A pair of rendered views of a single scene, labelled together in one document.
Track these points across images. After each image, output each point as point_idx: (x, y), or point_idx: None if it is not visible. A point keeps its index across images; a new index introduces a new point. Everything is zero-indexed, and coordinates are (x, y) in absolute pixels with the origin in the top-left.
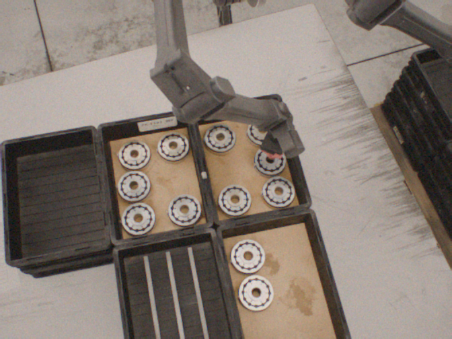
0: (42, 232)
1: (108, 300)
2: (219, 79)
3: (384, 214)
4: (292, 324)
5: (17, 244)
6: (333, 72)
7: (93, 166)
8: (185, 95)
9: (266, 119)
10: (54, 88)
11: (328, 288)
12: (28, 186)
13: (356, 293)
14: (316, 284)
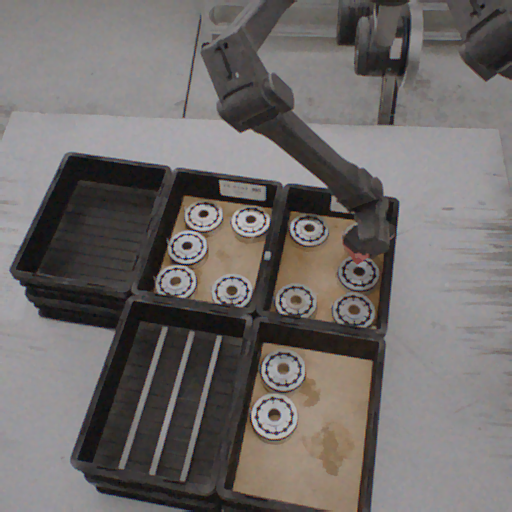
0: (67, 262)
1: None
2: (276, 78)
3: (496, 403)
4: (305, 476)
5: (34, 262)
6: (492, 213)
7: None
8: (231, 83)
9: (343, 181)
10: (155, 133)
11: (367, 445)
12: (76, 212)
13: (417, 488)
14: (357, 441)
